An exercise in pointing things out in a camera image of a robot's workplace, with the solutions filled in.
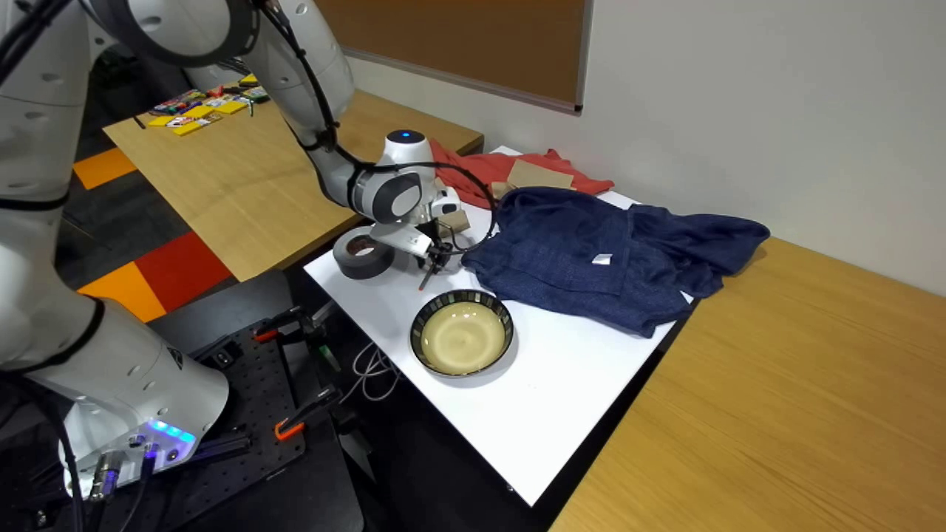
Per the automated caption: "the yellow packet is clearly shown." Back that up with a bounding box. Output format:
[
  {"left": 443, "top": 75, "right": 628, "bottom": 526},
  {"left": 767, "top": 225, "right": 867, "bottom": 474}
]
[
  {"left": 166, "top": 112, "right": 217, "bottom": 140},
  {"left": 211, "top": 94, "right": 255, "bottom": 121}
]

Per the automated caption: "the cork pin board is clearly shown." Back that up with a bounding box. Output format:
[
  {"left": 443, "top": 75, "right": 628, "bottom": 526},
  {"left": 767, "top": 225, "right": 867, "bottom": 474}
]
[{"left": 313, "top": 0, "right": 598, "bottom": 120}]

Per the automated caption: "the large empty wooden table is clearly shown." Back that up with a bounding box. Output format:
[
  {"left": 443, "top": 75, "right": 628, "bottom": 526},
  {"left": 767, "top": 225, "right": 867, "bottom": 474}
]
[{"left": 548, "top": 235, "right": 946, "bottom": 532}]

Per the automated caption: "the grey tape roll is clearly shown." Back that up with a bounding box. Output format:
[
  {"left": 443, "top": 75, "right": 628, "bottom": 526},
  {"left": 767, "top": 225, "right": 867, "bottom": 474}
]
[{"left": 332, "top": 230, "right": 400, "bottom": 281}]

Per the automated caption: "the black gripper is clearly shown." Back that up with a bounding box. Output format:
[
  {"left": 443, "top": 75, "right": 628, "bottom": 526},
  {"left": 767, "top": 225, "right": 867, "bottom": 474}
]
[{"left": 421, "top": 211, "right": 475, "bottom": 287}]

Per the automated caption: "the white cable bundle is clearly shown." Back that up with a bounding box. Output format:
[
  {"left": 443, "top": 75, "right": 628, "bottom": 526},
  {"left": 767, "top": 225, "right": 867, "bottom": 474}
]
[{"left": 336, "top": 337, "right": 401, "bottom": 408}]

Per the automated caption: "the black-rimmed yellow bowl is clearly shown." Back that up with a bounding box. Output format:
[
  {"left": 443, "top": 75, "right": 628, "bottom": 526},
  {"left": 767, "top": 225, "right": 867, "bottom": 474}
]
[{"left": 407, "top": 287, "right": 517, "bottom": 383}]

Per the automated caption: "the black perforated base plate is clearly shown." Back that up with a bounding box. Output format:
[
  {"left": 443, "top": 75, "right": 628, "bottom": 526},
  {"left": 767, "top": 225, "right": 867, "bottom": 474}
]
[{"left": 127, "top": 321, "right": 350, "bottom": 532}]

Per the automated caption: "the orange-handled black clamp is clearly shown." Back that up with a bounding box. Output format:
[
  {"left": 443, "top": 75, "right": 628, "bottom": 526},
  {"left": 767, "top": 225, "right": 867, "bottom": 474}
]
[
  {"left": 271, "top": 383, "right": 342, "bottom": 446},
  {"left": 248, "top": 301, "right": 342, "bottom": 378}
]

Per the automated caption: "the grey control box with lights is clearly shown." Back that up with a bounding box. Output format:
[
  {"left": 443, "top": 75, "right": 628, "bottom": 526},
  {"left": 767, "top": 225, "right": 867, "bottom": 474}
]
[{"left": 56, "top": 418, "right": 202, "bottom": 498}]

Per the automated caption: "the red cloth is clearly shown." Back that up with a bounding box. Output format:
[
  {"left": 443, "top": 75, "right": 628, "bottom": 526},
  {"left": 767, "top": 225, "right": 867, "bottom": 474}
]
[{"left": 427, "top": 140, "right": 617, "bottom": 213}]

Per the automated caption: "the dark blue cloth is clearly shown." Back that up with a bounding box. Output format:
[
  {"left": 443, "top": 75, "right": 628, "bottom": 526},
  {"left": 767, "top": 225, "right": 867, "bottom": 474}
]
[{"left": 459, "top": 188, "right": 775, "bottom": 341}]

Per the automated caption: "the small tan cloth piece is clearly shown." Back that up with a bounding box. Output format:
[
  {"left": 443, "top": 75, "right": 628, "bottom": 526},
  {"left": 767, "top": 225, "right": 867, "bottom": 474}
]
[{"left": 487, "top": 157, "right": 579, "bottom": 204}]

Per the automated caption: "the white table board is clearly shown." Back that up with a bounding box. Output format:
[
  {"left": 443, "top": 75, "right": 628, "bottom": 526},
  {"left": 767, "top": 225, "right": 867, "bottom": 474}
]
[{"left": 301, "top": 146, "right": 699, "bottom": 513}]

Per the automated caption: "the wooden table with clutter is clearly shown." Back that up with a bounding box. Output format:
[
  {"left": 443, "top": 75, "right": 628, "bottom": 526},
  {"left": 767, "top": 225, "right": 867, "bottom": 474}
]
[{"left": 101, "top": 86, "right": 487, "bottom": 287}]

